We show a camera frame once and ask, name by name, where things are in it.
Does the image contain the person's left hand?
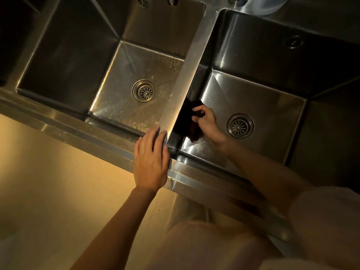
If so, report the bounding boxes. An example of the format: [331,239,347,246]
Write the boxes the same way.
[133,126,171,193]

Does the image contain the person's right hand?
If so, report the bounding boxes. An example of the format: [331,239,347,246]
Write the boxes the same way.
[191,103,228,147]

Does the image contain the dark brown cleaning cloth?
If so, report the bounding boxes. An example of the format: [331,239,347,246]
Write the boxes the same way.
[175,99,206,143]

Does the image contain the stainless steel sink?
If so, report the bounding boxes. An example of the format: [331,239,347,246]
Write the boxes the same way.
[0,0,360,242]

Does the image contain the person's right forearm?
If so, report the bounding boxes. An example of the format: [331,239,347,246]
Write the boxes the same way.
[219,139,313,214]

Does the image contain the person's left forearm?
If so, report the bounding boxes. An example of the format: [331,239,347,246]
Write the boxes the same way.
[70,188,157,270]

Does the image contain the round steel sink drain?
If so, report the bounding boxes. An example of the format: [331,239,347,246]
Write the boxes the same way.
[131,79,156,103]
[227,113,255,140]

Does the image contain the light trousers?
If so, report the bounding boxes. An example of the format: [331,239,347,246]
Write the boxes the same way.
[166,193,210,231]

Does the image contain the chrome faucet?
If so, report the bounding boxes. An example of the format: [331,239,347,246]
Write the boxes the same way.
[167,0,248,8]

